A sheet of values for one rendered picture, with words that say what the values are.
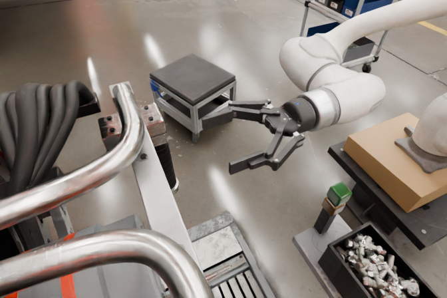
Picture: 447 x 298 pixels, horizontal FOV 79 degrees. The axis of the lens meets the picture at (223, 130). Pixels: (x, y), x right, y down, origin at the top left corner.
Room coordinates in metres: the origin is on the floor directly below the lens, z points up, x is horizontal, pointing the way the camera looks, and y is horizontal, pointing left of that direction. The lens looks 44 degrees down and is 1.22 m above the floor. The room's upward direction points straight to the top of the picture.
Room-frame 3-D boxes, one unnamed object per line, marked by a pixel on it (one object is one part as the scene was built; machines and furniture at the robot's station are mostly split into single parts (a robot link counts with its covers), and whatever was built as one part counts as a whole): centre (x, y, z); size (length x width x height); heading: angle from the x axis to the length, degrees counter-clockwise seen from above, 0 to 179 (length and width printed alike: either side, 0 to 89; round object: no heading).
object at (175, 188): (0.32, 0.11, 0.83); 0.04 x 0.04 x 0.16
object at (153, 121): (0.30, 0.14, 0.93); 0.09 x 0.05 x 0.05; 115
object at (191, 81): (1.38, 0.19, 0.17); 0.43 x 0.36 x 0.34; 46
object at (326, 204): (0.37, -0.29, 0.59); 0.04 x 0.04 x 0.04; 25
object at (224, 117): (0.44, 0.01, 0.83); 0.07 x 0.01 x 0.03; 115
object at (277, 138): (0.37, -0.10, 0.83); 0.11 x 0.01 x 0.04; 155
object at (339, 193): (0.37, -0.29, 0.64); 0.04 x 0.04 x 0.04; 25
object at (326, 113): (0.47, -0.20, 0.83); 0.09 x 0.06 x 0.09; 25
